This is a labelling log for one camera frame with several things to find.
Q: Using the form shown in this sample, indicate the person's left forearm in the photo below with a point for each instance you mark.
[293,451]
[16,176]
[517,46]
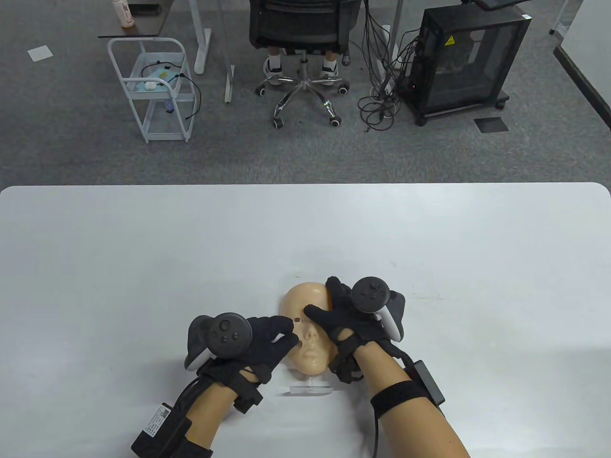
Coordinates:
[210,415]

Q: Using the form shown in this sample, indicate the white desk leg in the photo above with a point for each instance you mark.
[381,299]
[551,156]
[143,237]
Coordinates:
[229,71]
[394,28]

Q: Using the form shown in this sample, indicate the person's right forearm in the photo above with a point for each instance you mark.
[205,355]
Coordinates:
[410,429]

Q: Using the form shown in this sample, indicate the white pink bottle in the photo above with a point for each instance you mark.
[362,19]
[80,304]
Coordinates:
[122,12]

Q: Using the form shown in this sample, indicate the black computer tower case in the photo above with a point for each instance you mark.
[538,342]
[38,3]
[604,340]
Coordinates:
[468,57]

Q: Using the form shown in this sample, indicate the person's left hand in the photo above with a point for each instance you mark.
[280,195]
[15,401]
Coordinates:
[267,343]

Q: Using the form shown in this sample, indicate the white paper sheet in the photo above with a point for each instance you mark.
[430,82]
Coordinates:
[39,53]

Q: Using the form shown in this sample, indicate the black white right hand controller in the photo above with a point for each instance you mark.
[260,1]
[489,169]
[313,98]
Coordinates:
[372,293]

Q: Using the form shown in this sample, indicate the dark floor plate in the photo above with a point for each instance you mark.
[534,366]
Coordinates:
[490,124]

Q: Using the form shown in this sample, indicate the pale blue device in cart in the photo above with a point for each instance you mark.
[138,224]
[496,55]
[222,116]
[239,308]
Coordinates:
[152,78]

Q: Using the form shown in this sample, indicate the clear acrylic stand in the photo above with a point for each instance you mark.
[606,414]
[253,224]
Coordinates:
[310,390]

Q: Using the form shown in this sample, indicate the black box on left forearm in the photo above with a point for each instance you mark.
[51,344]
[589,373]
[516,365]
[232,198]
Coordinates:
[157,427]

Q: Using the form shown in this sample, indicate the white table with dark edge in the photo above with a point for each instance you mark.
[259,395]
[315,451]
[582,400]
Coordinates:
[589,38]

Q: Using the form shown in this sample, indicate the person's left thumb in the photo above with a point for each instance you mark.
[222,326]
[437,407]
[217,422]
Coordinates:
[261,376]

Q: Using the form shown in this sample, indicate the black left wrist module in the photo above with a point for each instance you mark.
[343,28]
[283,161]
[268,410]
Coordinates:
[248,393]

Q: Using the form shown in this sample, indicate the black mesh office chair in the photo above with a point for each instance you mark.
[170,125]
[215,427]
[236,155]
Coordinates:
[303,28]

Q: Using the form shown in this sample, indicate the black white hand controller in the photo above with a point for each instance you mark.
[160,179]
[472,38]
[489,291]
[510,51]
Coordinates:
[372,293]
[224,334]

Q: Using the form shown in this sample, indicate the black wrist module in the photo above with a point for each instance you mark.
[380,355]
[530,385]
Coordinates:
[248,393]
[346,369]

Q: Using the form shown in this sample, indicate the dark desk with white leg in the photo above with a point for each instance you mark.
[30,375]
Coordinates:
[148,19]

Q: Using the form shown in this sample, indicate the person's right thumb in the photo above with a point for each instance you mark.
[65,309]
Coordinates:
[321,316]

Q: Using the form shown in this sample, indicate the black white left hand controller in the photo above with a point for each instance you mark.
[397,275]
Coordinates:
[224,334]

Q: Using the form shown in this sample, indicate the beige silicone practice face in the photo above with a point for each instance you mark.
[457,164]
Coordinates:
[308,298]

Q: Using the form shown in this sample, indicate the person's right hand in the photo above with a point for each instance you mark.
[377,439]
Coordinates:
[351,329]

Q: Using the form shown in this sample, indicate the black right wrist module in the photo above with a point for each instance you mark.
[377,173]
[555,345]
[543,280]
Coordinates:
[346,369]

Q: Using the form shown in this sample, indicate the black box on right forearm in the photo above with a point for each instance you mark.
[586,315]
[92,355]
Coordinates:
[428,381]

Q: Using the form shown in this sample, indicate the white metal trolley cart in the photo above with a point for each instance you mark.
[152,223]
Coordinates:
[143,119]

